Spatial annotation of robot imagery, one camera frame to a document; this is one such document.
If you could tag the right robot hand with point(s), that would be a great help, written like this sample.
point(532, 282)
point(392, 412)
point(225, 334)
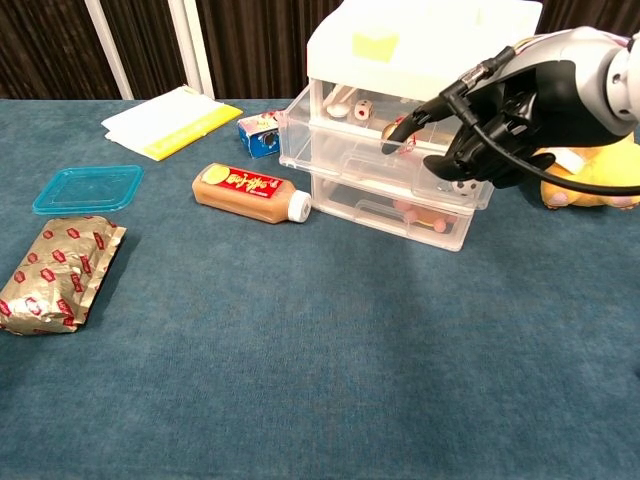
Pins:
point(550, 85)

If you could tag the clear plastic storage bin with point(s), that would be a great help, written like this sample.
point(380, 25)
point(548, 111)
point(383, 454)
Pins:
point(320, 150)

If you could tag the white plastic drawer cabinet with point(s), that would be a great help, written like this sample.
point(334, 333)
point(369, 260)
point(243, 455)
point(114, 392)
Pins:
point(430, 30)

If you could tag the dark brown pleated curtain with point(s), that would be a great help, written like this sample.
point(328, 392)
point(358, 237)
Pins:
point(590, 12)
point(45, 45)
point(260, 45)
point(150, 45)

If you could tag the yellow plush toy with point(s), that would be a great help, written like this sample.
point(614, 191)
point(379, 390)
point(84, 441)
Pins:
point(600, 170)

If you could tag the small soccer ball toy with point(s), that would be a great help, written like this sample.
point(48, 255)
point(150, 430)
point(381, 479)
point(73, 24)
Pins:
point(465, 188)

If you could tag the yellow sticky note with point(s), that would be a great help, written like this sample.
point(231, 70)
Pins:
point(375, 46)

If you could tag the pink bead toy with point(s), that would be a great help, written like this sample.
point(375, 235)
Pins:
point(425, 220)

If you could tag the white die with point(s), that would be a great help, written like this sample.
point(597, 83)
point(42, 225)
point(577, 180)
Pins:
point(363, 110)

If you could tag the white plastic spoon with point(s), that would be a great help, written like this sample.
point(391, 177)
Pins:
point(339, 102)

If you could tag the blue pink cookie box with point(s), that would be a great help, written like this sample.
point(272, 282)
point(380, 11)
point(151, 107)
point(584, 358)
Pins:
point(257, 135)

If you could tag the brown drink bottle red label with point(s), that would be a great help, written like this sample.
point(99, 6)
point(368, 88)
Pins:
point(240, 192)

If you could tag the teal table cloth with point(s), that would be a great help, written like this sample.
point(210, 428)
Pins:
point(300, 350)

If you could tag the blue plastic lid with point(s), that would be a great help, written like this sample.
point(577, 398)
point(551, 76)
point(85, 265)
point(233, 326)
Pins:
point(87, 189)

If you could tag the gold foil snack pack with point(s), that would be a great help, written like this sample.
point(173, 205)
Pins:
point(55, 275)

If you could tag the white frame post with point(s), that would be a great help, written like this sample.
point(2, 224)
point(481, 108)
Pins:
point(107, 47)
point(192, 50)

